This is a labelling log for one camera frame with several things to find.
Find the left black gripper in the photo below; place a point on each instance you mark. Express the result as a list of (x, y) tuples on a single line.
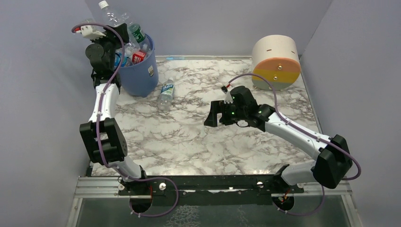
[(119, 34)]

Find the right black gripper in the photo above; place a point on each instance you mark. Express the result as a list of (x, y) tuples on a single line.
[(223, 112)]

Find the dark green label bottle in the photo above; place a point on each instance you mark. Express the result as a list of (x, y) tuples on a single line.
[(136, 32)]

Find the red label clear bottle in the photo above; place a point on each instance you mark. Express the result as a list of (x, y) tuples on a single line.
[(138, 56)]

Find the blue green label bottle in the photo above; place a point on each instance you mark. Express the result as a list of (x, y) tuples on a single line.
[(166, 96)]

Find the blue label clear bottle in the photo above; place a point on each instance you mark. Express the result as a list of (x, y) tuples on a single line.
[(125, 62)]

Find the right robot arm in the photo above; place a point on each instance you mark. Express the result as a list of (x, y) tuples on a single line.
[(330, 155)]

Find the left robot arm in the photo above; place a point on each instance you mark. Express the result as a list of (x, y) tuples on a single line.
[(101, 135)]

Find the blue plastic bin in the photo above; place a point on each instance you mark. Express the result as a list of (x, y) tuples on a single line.
[(142, 78)]

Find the cream cylinder with striped face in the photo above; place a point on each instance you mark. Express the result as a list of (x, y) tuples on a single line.
[(275, 58)]

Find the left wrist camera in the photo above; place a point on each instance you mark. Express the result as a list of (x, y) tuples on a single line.
[(89, 32)]

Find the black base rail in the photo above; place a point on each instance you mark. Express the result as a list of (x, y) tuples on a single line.
[(204, 190)]

